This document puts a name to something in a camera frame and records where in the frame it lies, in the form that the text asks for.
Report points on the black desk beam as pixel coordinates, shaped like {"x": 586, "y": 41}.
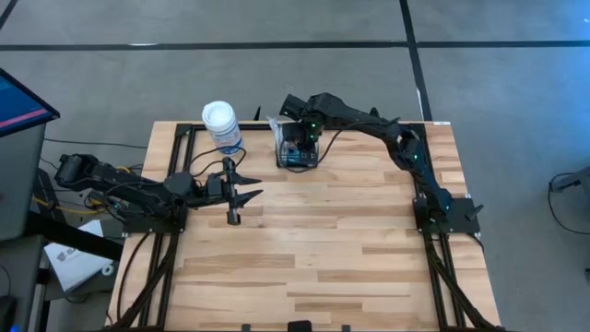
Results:
{"x": 69, "y": 235}

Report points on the computer monitor blue screen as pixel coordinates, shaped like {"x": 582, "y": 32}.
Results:
{"x": 18, "y": 108}

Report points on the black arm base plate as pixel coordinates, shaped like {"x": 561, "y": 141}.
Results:
{"x": 180, "y": 223}
{"x": 461, "y": 223}

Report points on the grey cabinet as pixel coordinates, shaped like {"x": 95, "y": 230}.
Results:
{"x": 18, "y": 184}

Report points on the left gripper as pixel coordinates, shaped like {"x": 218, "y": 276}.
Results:
{"x": 221, "y": 186}

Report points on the white tape roll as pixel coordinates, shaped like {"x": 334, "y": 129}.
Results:
{"x": 104, "y": 269}

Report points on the white paper booklet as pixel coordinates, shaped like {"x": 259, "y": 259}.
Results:
{"x": 74, "y": 267}

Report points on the white wipes canister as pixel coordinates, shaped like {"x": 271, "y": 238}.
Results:
{"x": 221, "y": 120}

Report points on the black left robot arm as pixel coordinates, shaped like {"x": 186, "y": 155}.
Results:
{"x": 138, "y": 189}

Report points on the grey white toothbrush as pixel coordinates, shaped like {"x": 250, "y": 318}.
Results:
{"x": 275, "y": 126}

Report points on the grey metal stand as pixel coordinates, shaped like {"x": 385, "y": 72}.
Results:
{"x": 576, "y": 180}

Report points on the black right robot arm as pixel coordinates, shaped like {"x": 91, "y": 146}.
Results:
{"x": 396, "y": 138}

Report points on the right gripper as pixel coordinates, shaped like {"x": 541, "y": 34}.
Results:
{"x": 299, "y": 138}

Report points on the small black box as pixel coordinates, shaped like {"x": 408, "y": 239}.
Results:
{"x": 299, "y": 326}

